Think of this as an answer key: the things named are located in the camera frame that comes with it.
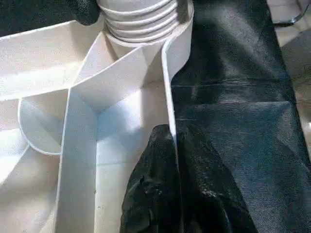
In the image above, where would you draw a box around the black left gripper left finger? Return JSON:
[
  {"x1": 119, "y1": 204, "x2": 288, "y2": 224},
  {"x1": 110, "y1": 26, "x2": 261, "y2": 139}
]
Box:
[{"x1": 120, "y1": 124, "x2": 182, "y2": 233}]

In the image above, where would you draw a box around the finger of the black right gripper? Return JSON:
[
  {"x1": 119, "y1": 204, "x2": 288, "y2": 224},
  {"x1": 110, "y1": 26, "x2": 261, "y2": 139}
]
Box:
[
  {"x1": 177, "y1": 0, "x2": 194, "y2": 24},
  {"x1": 72, "y1": 0, "x2": 103, "y2": 26}
]

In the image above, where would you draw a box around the white plastic table leg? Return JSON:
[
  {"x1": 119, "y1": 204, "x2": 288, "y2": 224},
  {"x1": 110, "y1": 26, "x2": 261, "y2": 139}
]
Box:
[{"x1": 97, "y1": 0, "x2": 181, "y2": 45}]

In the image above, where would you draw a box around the black work mat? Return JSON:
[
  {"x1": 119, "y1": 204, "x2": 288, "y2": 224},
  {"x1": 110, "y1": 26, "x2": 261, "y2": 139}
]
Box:
[{"x1": 0, "y1": 0, "x2": 311, "y2": 233}]

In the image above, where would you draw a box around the white plastic table top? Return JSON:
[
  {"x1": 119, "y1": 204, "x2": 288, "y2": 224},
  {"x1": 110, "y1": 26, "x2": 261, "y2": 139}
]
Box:
[{"x1": 0, "y1": 11, "x2": 195, "y2": 233}]

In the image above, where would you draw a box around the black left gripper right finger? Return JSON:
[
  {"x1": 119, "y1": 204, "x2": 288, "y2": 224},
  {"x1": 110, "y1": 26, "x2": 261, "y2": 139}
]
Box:
[{"x1": 176, "y1": 123, "x2": 252, "y2": 233}]

